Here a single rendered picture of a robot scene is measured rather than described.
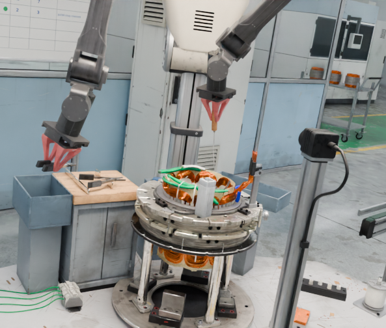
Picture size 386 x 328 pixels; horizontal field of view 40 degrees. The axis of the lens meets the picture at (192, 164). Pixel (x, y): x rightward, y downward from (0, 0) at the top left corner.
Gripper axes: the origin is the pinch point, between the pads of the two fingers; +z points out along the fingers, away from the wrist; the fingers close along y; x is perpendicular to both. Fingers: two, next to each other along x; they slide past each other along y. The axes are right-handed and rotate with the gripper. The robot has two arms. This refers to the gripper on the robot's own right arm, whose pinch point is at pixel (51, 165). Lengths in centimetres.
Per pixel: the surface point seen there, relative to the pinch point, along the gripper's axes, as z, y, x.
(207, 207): -8.0, 34.6, 13.8
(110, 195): 5.1, 8.0, 17.7
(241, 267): 16, 39, 57
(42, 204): 11.5, -0.5, 3.5
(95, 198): 6.7, 6.2, 14.1
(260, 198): -8, 36, 51
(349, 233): 49, 43, 346
